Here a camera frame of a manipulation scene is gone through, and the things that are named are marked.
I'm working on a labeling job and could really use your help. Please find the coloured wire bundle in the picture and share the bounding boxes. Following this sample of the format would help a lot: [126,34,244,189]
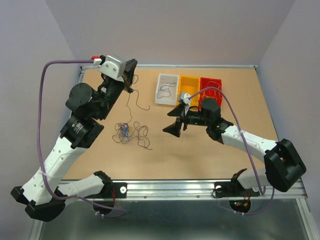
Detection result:
[111,74,153,151]

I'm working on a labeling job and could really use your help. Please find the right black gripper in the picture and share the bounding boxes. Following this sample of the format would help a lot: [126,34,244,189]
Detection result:
[162,103,210,138]

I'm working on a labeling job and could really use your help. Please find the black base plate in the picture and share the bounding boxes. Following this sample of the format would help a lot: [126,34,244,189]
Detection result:
[99,182,128,199]
[212,181,260,198]

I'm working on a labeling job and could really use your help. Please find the red plastic bin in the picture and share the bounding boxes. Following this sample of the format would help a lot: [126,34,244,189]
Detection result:
[198,77,223,107]

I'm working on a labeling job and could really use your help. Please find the yellow plastic bin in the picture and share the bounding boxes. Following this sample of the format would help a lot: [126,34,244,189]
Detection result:
[177,75,201,97]

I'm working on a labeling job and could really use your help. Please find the blue wire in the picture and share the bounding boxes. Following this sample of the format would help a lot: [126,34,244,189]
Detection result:
[156,82,178,100]

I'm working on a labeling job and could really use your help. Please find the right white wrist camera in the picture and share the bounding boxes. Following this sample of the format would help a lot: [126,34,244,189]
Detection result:
[178,92,191,116]

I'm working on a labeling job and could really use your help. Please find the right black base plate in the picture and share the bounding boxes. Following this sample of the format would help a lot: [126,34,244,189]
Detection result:
[212,181,260,198]

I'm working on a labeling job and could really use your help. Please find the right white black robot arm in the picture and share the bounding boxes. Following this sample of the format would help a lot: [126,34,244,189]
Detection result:
[163,98,307,195]

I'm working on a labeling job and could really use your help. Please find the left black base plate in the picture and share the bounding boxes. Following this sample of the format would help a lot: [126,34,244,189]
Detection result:
[99,182,128,199]

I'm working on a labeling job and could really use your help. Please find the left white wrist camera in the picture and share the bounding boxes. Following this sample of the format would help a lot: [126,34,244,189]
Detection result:
[98,55,126,83]

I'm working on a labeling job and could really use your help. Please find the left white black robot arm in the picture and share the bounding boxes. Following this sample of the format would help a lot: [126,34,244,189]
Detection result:
[11,55,138,222]

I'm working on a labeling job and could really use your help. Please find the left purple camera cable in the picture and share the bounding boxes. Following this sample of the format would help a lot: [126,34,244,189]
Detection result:
[36,58,127,218]

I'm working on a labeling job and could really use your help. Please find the aluminium front rail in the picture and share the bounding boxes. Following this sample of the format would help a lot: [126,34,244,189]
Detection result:
[39,177,308,201]

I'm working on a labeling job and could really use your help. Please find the white plastic bin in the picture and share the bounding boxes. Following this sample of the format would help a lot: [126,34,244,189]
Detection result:
[154,73,180,106]

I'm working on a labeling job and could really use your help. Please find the yellow wires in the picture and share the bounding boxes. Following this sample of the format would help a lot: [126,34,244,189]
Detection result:
[201,79,223,101]

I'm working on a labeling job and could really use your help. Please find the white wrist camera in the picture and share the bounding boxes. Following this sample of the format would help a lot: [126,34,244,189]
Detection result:
[98,55,126,83]
[178,92,191,116]

